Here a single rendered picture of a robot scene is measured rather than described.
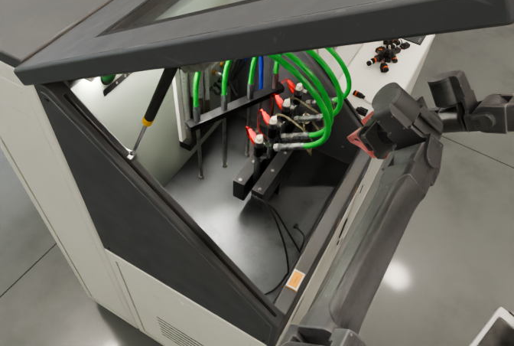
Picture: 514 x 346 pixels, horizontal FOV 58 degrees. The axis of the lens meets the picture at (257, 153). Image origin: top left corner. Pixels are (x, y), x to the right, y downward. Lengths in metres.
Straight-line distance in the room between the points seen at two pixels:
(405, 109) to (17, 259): 2.07
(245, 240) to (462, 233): 1.51
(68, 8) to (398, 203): 0.74
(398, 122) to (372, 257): 0.24
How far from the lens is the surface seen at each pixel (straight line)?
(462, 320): 2.42
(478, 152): 3.06
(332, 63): 1.58
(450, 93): 1.02
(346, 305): 0.62
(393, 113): 0.78
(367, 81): 1.69
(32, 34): 1.00
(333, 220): 1.32
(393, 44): 1.84
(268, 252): 1.38
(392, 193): 0.72
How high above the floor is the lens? 2.05
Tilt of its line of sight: 50 degrees down
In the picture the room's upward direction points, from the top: 4 degrees clockwise
